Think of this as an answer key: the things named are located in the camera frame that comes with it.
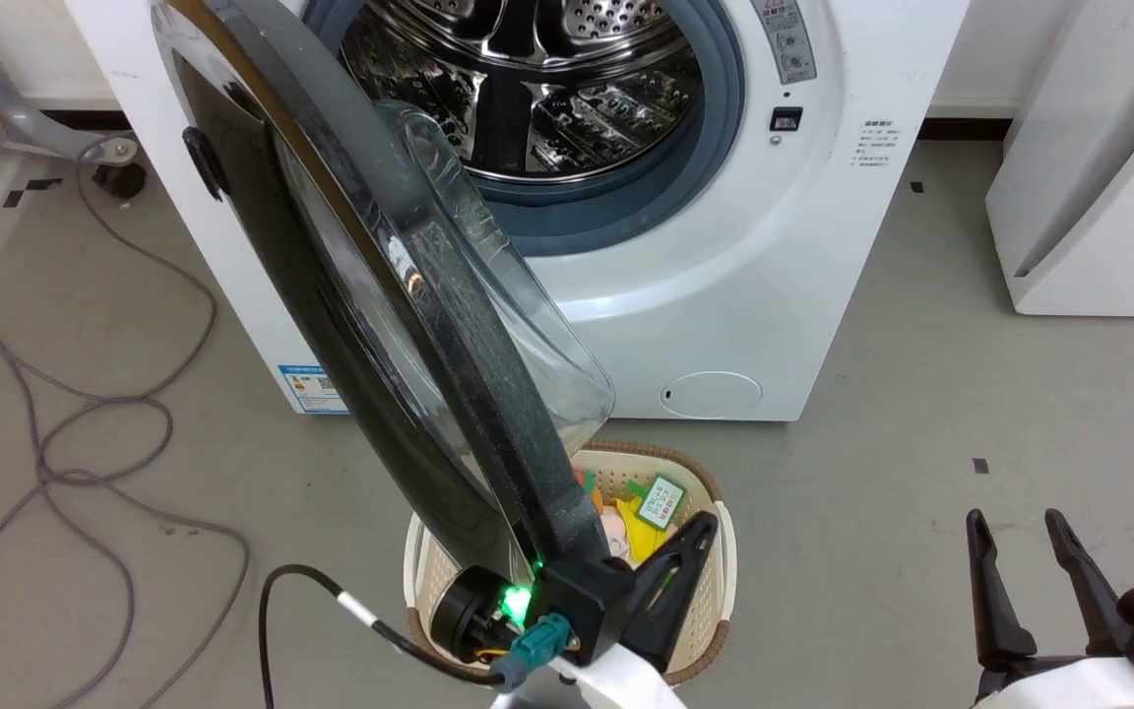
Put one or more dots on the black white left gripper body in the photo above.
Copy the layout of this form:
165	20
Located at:
587	601

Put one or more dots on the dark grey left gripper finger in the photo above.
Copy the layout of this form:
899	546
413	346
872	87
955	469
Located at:
675	581

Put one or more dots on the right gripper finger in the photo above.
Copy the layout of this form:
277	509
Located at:
1084	581
995	601

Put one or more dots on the black round glass washer door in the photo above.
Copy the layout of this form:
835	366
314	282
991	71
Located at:
331	295

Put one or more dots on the white front-load washing machine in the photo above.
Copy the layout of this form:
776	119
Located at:
744	295

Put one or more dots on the grey rubber door gasket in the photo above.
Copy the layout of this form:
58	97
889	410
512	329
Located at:
626	222

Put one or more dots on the black door lock latch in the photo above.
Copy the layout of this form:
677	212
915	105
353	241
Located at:
786	119

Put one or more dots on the yellow toy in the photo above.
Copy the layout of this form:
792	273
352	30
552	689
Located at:
644	537

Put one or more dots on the beige plastic laundry basket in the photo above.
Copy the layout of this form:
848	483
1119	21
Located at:
705	630

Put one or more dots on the pale pink doll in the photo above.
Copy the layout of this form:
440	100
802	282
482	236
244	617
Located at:
616	532

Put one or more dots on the green paper tag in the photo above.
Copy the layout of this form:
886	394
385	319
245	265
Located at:
664	502

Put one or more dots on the round white filter cover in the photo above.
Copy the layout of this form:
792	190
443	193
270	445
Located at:
715	394

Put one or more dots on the blue energy label sticker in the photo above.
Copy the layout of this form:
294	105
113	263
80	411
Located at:
313	391

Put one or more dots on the white appliance with lettering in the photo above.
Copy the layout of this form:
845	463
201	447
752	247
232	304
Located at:
1099	197

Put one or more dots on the steel washer drum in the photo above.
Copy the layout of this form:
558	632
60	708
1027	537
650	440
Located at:
577	98

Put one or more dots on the grey warning label sticker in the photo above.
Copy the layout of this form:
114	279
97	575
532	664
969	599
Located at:
789	39

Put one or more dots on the grey chair base leg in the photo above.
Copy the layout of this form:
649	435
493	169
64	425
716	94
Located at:
6	103

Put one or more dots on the black round wrist camera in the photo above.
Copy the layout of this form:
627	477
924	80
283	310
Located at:
464	611

